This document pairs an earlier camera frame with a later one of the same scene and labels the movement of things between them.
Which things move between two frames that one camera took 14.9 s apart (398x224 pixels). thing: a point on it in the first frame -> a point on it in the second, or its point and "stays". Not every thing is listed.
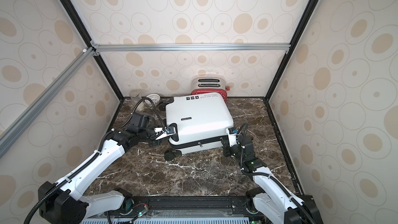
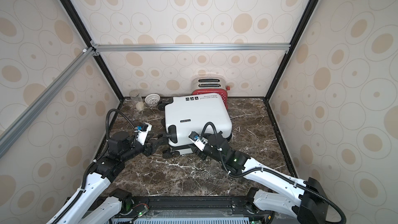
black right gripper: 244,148 -> 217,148
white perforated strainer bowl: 154,97 stays
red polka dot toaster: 204,84 stays
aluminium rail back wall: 168,47 stays
